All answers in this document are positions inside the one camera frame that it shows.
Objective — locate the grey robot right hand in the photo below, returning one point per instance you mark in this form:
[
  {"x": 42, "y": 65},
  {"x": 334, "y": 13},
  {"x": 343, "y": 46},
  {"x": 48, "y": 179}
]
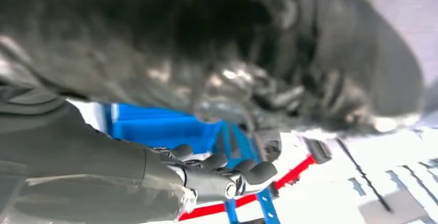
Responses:
[{"x": 85, "y": 154}]

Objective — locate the blue metal shelf rack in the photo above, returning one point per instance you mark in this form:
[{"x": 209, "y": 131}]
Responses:
[{"x": 164, "y": 130}]

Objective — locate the black-headed belt stanchion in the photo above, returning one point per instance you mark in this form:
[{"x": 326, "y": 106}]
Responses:
[{"x": 318, "y": 150}]

